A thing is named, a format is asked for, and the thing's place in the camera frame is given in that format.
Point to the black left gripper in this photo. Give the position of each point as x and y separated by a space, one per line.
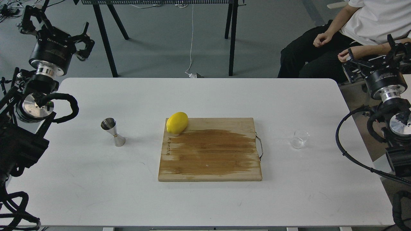
55 47

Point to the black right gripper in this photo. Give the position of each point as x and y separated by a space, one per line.
385 82

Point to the steel double jigger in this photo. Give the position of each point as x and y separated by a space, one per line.
110 125

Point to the clear glass measuring cup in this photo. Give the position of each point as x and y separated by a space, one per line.
300 139

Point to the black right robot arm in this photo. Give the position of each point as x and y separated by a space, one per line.
389 122

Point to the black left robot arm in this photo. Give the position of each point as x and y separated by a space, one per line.
31 104

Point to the person left hand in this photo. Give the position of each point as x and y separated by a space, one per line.
344 56

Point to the person right hand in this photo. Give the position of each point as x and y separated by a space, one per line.
322 39

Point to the seated person white shirt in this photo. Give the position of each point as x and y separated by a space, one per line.
362 25

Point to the yellow lemon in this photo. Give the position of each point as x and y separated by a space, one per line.
177 123

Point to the wooden cutting board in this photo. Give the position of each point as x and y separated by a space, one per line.
211 149

